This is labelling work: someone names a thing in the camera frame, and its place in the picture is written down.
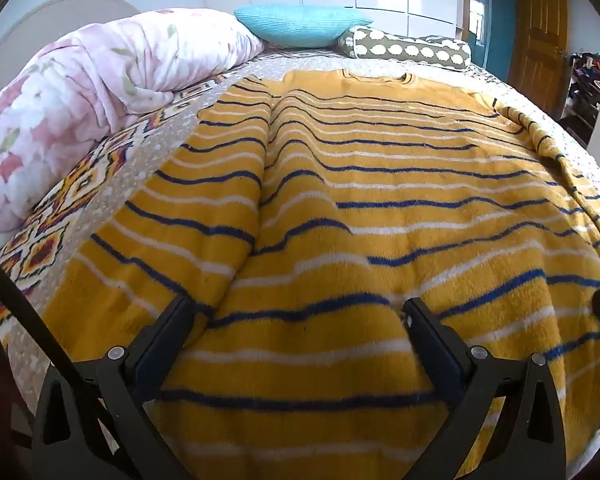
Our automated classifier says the blue pillow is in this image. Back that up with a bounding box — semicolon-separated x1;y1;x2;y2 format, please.
233;4;374;49

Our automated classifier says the pink floral duvet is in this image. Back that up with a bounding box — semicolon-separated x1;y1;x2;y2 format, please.
0;7;266;233

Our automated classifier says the wooden door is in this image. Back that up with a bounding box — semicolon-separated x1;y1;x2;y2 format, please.
509;0;570;108

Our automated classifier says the cluttered side shelf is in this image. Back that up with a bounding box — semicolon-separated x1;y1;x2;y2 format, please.
567;52;600;126

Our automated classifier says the beige quilted bedspread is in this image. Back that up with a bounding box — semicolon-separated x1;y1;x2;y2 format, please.
0;45;600;480

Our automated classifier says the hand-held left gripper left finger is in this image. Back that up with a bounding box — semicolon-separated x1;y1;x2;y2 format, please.
30;296;201;480

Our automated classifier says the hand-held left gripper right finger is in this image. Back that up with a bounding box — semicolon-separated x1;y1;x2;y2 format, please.
402;297;567;480

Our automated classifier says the geometric patterned blanket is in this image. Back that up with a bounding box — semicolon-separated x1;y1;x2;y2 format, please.
0;72;231;341

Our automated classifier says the black cable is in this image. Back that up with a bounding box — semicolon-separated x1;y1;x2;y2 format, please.
0;250;131;480

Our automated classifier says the olive patterned bolster pillow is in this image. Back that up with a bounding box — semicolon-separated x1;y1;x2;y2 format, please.
337;26;472;70

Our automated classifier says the yellow striped sweater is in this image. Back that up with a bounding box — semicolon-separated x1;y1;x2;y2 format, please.
40;69;600;480

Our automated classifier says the grey arched headboard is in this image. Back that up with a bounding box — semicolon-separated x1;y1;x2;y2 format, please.
0;0;141;111

